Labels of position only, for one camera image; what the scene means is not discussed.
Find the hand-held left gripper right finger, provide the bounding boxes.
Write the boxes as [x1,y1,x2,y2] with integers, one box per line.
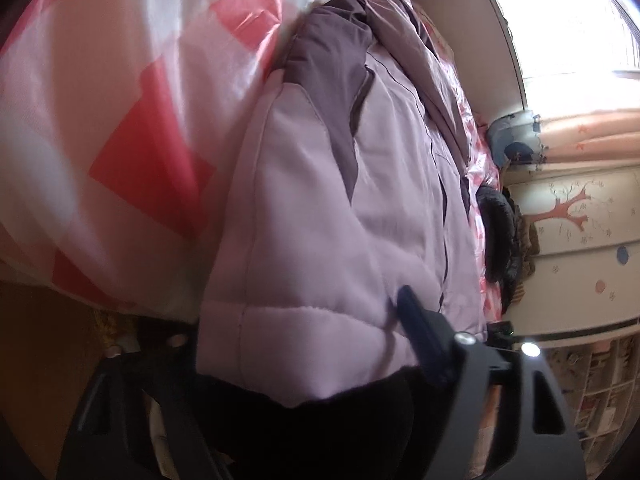
[396,285,587,480]

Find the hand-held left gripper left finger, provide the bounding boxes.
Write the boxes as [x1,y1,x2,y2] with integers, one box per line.
[56,337,231,480]

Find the lilac and purple jacket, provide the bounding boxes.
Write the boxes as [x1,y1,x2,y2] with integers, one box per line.
[195,0,488,408]

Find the olive brown coat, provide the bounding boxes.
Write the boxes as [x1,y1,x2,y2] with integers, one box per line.
[515,210,538,306]

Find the black puffer jacket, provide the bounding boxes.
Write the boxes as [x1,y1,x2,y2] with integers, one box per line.
[475,185,523,311]

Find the white cubby shelf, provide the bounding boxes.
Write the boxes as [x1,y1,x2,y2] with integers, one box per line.
[542,332,640,466]

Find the dark cloth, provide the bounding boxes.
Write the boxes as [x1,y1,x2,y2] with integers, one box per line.
[197,372,453,480]

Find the whale print curtain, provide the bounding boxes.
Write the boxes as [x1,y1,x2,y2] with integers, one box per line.
[487,105,640,171]

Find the red checkered plastic bed cover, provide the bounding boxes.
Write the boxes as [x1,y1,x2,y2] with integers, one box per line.
[0,0,506,323]

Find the window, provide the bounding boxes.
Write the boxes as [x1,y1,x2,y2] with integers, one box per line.
[487,0,640,111]

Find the pink tree wall sticker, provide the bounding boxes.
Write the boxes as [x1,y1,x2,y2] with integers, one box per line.
[525,180,616,241]

